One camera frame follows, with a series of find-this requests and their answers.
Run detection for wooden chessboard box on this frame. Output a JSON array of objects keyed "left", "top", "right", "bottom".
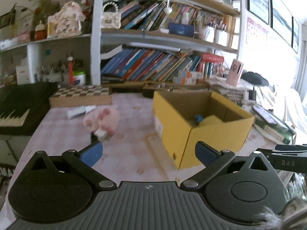
[{"left": 49, "top": 85, "right": 113, "bottom": 108}]

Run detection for black rounded pouch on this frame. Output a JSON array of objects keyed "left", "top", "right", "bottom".
[{"left": 241, "top": 71, "right": 269, "bottom": 87}]

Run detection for green book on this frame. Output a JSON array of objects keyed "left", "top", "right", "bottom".
[{"left": 254, "top": 117, "right": 295, "bottom": 144}]

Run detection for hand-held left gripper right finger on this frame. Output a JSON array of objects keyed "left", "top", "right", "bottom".
[{"left": 180, "top": 141, "right": 280, "bottom": 191}]

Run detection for pink card box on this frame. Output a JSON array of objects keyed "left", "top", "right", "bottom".
[{"left": 227, "top": 59, "right": 244, "bottom": 85}]

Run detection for red bottle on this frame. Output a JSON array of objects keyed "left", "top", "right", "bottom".
[{"left": 67, "top": 56, "right": 74, "bottom": 84}]

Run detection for stack of papers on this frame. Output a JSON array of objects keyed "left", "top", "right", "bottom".
[{"left": 206, "top": 78, "right": 252, "bottom": 103}]

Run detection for white quilted handbag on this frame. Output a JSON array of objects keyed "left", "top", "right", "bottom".
[{"left": 101, "top": 1, "right": 121, "bottom": 29}]

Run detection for orange and white small box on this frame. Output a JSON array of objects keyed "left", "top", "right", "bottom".
[
  {"left": 178, "top": 71, "right": 203, "bottom": 79},
  {"left": 173, "top": 76, "right": 197, "bottom": 85}
]

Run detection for framed picture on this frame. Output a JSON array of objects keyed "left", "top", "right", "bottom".
[
  {"left": 247, "top": 0, "right": 270, "bottom": 24},
  {"left": 270, "top": 0, "right": 293, "bottom": 40},
  {"left": 291, "top": 17, "right": 300, "bottom": 53}
]

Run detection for white pen container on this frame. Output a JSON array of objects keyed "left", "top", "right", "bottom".
[
  {"left": 214, "top": 29, "right": 228, "bottom": 47},
  {"left": 204, "top": 26, "right": 215, "bottom": 42}
]

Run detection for pink plush pig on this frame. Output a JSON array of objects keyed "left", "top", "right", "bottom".
[{"left": 83, "top": 107, "right": 119, "bottom": 135}]

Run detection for row of paperback books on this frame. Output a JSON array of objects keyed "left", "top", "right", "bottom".
[{"left": 120, "top": 0, "right": 237, "bottom": 31}]

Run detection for yellow cardboard box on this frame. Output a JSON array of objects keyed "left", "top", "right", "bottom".
[{"left": 153, "top": 90, "right": 255, "bottom": 170}]

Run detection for pink checked tablecloth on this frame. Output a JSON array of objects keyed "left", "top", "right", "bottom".
[{"left": 5, "top": 93, "right": 298, "bottom": 190}]

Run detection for white box red label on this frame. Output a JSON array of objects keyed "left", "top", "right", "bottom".
[{"left": 16, "top": 65, "right": 31, "bottom": 85}]

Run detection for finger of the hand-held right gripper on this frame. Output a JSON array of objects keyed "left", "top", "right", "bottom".
[{"left": 255, "top": 144, "right": 307, "bottom": 158}]

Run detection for dried flowers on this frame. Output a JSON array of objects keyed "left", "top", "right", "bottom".
[{"left": 24, "top": 0, "right": 60, "bottom": 22}]

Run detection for pen holder with pens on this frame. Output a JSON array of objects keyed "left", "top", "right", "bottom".
[{"left": 41, "top": 62, "right": 68, "bottom": 83}]

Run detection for white bookshelf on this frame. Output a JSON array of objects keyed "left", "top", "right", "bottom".
[{"left": 0, "top": 0, "right": 243, "bottom": 87}]

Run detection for grey furry sleeve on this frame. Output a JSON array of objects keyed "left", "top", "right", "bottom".
[{"left": 252, "top": 172, "right": 307, "bottom": 230}]

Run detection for white tub green lid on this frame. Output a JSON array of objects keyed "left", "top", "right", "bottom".
[{"left": 73, "top": 71, "right": 87, "bottom": 87}]

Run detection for smartphone with lit screen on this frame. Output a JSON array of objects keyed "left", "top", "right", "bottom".
[{"left": 168, "top": 23, "right": 195, "bottom": 38}]

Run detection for row of leaning colourful books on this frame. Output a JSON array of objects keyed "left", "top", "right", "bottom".
[{"left": 101, "top": 48, "right": 226, "bottom": 82}]

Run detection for black tablet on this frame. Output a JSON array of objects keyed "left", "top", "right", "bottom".
[{"left": 253, "top": 104, "right": 288, "bottom": 125}]

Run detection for pink wall poster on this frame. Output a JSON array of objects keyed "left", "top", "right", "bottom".
[{"left": 247, "top": 17, "right": 268, "bottom": 35}]

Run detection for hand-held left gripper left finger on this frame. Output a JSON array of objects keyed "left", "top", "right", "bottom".
[{"left": 21, "top": 141, "right": 117, "bottom": 191}]

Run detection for black electronic keyboard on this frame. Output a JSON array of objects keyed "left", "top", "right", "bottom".
[{"left": 0, "top": 81, "right": 58, "bottom": 135}]

